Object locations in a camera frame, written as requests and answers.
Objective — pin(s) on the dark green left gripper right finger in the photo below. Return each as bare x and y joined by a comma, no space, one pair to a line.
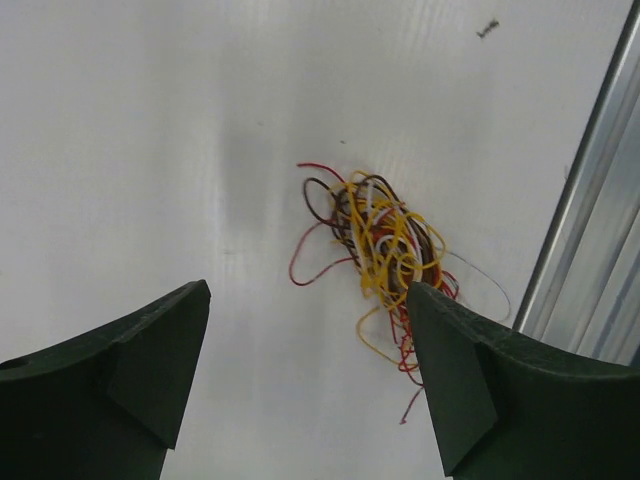
506,406

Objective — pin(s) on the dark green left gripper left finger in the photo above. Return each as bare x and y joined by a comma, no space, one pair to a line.
109,403

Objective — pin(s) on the aluminium table frame rail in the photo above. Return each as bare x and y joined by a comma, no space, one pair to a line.
583,296

